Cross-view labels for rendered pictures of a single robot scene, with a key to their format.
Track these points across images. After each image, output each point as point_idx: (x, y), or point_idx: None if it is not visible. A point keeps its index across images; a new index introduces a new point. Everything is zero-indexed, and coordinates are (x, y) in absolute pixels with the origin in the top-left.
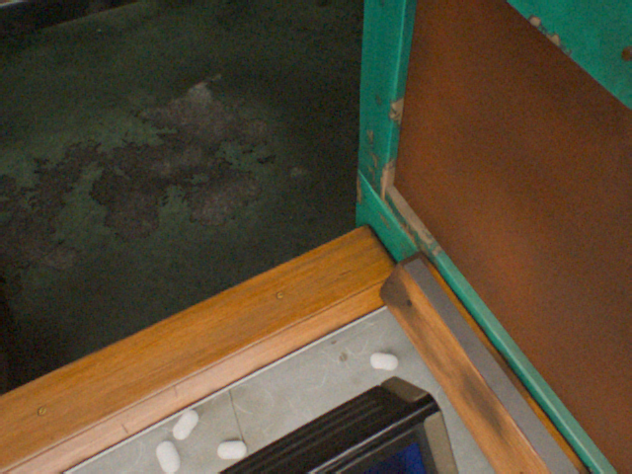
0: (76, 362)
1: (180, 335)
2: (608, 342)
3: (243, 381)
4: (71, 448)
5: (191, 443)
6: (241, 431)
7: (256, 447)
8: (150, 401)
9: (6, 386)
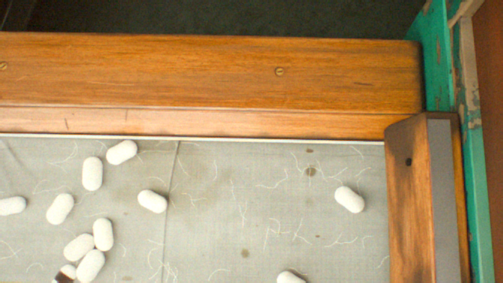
0: (50, 35)
1: (157, 60)
2: None
3: (197, 140)
4: (13, 116)
5: (119, 172)
6: (171, 187)
7: (177, 211)
8: (99, 111)
9: (33, 8)
